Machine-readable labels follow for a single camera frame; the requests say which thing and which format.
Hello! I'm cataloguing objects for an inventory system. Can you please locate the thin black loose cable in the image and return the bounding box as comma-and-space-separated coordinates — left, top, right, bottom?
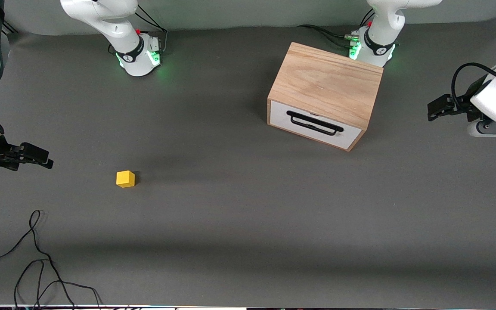
0, 210, 77, 310
14, 259, 104, 310

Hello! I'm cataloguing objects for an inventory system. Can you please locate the yellow cube block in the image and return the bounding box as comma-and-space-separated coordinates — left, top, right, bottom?
116, 170, 136, 188

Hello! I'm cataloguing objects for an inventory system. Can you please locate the light wooden drawer cabinet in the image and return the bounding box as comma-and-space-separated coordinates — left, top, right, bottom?
267, 42, 384, 152

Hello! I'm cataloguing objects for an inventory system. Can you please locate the dark grey table mat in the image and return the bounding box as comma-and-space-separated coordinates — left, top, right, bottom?
0, 15, 496, 307

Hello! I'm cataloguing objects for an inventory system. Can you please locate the white-fronted wooden drawer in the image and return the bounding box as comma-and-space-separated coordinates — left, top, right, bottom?
269, 100, 363, 150

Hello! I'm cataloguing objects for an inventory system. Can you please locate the black metal drawer handle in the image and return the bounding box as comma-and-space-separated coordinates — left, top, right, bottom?
286, 111, 344, 136

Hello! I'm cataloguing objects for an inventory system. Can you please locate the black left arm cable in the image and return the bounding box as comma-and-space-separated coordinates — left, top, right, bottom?
451, 63, 496, 113

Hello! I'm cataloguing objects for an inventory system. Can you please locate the black left base cable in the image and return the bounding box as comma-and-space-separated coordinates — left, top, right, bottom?
297, 24, 357, 48

